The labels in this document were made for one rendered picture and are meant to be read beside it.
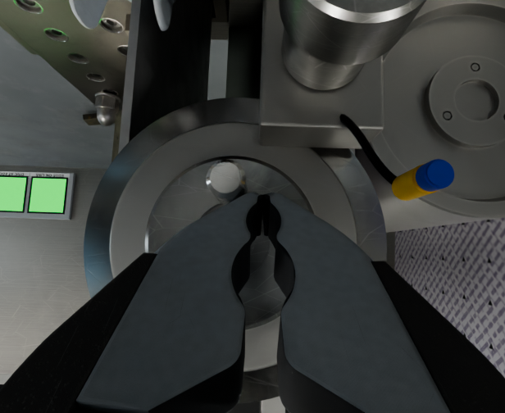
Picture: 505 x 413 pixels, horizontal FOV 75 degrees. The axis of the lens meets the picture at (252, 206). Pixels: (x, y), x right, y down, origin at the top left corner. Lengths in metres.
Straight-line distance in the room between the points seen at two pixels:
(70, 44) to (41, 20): 0.04
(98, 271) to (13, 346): 0.44
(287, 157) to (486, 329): 0.20
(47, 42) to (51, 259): 0.29
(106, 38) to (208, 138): 0.29
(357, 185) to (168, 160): 0.09
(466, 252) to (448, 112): 0.15
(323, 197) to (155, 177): 0.08
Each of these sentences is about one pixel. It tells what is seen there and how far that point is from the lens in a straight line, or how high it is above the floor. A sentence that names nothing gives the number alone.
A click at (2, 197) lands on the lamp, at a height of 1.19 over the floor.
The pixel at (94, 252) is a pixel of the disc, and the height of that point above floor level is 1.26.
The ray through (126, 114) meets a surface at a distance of 0.19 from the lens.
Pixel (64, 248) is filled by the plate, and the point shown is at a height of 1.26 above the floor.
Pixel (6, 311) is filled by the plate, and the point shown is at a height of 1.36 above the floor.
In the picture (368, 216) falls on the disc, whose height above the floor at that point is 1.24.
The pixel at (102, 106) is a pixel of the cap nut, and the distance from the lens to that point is 0.56.
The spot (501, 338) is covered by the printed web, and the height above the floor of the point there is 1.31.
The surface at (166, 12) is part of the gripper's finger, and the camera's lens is 0.20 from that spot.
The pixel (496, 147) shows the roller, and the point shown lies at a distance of 0.21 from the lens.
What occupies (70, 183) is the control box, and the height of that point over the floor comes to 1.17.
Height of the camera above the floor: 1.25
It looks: 7 degrees down
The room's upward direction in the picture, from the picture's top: 178 degrees counter-clockwise
